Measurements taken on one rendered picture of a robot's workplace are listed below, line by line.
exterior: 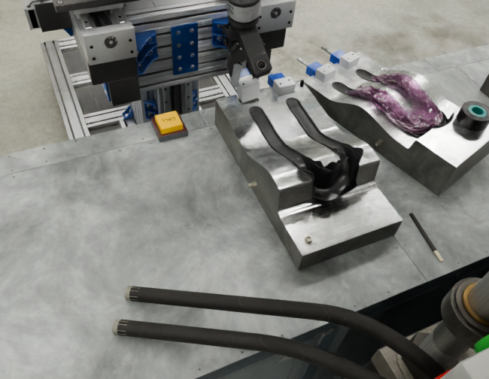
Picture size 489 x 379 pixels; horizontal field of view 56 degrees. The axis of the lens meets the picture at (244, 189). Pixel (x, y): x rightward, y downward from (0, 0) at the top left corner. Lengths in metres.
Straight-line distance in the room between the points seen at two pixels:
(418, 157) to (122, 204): 0.74
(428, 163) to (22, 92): 2.22
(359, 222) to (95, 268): 0.58
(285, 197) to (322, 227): 0.11
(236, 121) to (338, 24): 2.36
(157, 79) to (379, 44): 2.05
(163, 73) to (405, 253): 0.95
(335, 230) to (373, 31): 2.56
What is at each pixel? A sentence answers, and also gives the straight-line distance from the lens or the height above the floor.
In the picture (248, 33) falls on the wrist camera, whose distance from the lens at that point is 1.09.
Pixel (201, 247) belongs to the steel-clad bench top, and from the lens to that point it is 1.04.
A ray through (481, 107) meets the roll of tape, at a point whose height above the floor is 0.94.
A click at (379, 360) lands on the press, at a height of 0.76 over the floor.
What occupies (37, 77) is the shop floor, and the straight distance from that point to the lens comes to 2.94.
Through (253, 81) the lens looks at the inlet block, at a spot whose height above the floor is 0.95.
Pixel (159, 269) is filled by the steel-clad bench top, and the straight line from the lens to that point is 1.01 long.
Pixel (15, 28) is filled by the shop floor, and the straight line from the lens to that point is 3.41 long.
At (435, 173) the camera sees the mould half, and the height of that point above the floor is 0.86.
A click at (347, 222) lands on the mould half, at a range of 1.05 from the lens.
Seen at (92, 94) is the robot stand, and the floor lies 0.21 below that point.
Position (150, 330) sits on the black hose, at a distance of 0.91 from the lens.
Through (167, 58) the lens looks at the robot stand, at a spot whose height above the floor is 0.78.
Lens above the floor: 1.68
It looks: 50 degrees down
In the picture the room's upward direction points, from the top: 6 degrees clockwise
